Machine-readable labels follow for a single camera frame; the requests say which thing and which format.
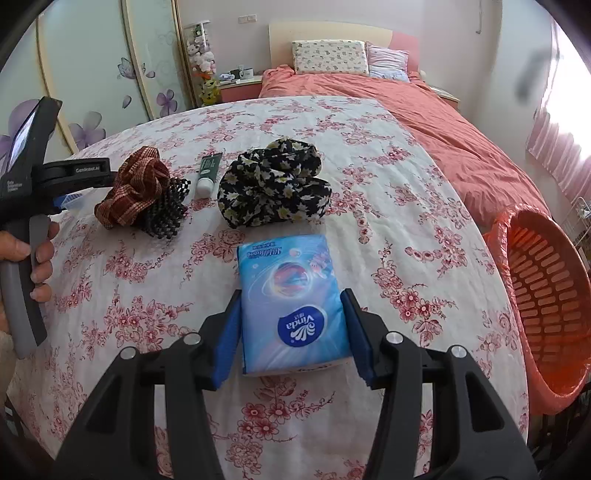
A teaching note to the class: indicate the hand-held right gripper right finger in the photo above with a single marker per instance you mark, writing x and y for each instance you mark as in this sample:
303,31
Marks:
359,341

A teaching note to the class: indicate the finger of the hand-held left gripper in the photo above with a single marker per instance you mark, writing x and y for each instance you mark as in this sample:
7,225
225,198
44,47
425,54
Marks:
70,202
92,171

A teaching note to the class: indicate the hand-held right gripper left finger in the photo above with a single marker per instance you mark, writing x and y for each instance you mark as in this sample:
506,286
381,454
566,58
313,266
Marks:
226,344

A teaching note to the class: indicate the brown plaid cloth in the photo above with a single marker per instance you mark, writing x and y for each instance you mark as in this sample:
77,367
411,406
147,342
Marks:
138,184

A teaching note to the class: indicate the blue tissue pack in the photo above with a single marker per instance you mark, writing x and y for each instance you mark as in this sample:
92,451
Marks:
295,304

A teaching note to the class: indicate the orange plastic laundry basket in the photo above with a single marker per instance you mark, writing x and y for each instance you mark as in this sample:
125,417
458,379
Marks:
549,286

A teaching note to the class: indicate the person's left hand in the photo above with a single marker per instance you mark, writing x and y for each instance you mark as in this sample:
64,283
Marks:
42,270

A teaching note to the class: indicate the black checkered cloth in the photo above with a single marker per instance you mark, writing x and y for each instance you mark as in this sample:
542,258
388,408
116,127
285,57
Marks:
164,214

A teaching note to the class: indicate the floral tablecloth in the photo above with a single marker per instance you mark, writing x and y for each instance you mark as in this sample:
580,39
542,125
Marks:
138,286

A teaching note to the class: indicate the green and white tube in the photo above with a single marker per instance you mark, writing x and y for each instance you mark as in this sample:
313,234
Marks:
207,171

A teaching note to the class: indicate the wardrobe with flower doors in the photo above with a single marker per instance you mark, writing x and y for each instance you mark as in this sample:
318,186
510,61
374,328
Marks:
92,55

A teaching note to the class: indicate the yellow plush toy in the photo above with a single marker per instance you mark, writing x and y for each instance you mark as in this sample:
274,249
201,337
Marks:
210,91

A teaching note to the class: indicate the clear tube of plush toys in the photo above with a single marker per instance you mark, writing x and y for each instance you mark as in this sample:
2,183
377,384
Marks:
201,50

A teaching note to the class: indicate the black floral cloth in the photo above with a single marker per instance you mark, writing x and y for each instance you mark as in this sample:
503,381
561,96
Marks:
272,184

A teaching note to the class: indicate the pink nightstand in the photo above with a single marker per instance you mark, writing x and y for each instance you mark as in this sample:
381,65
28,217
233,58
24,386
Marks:
240,92

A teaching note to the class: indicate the white mug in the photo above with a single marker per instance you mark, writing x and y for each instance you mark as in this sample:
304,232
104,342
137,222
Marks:
246,74

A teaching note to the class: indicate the salmon duvet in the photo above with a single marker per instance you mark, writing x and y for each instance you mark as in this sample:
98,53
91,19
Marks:
438,129

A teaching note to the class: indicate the wooden nightstand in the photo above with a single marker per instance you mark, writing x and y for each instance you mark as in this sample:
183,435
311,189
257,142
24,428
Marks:
450,98

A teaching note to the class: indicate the floral pillow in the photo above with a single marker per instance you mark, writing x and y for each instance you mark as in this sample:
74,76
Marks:
330,57

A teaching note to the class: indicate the cream and pink headboard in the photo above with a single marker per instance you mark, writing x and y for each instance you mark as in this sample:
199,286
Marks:
323,32

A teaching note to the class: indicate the pink striped pillow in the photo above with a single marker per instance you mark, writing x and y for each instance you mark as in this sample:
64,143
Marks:
388,62

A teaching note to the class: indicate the pink curtain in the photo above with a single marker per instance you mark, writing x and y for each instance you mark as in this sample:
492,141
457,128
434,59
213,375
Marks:
554,138

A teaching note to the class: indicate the wall socket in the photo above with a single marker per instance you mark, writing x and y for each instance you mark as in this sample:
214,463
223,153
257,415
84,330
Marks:
246,19

